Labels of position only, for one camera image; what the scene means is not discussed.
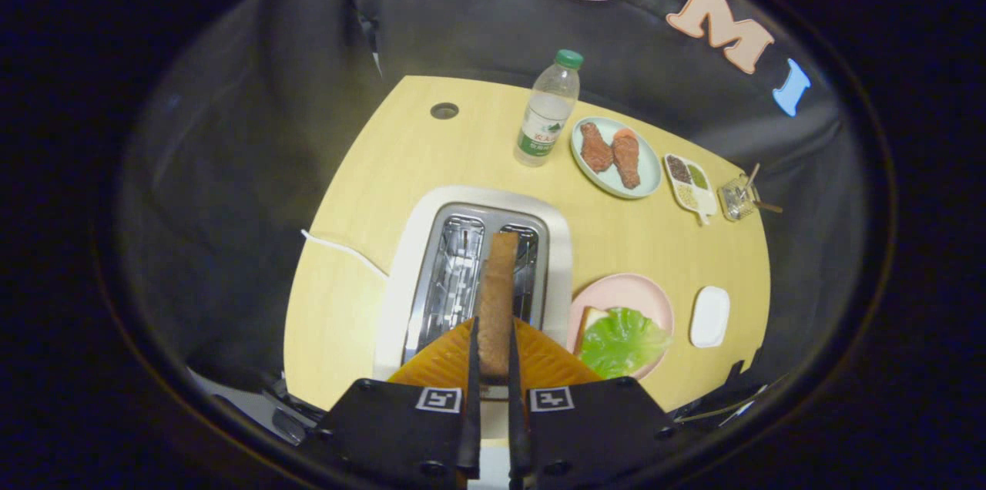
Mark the white bread slice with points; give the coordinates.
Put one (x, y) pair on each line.
(591, 320)

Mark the brown toast slice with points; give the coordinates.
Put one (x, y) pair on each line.
(497, 297)

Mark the white three-part seasoning tray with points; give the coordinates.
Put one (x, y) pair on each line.
(688, 197)

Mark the pink plate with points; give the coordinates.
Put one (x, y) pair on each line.
(624, 290)

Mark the clear green-capped water bottle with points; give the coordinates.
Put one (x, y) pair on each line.
(547, 120)

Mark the light green plate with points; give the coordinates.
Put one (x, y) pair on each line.
(649, 166)

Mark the brown meat piece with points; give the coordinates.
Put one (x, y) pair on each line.
(597, 151)
(626, 159)

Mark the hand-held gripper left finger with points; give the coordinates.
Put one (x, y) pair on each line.
(470, 397)

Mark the wooden stick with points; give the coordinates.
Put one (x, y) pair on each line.
(752, 176)
(768, 206)

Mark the green lettuce leaf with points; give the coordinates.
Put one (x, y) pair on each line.
(624, 344)

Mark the small white dish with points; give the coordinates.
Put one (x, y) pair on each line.
(709, 317)

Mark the cream toaster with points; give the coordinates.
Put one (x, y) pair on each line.
(400, 282)

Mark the black backdrop cloth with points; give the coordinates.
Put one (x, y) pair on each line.
(462, 12)

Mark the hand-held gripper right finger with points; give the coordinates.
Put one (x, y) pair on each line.
(518, 413)

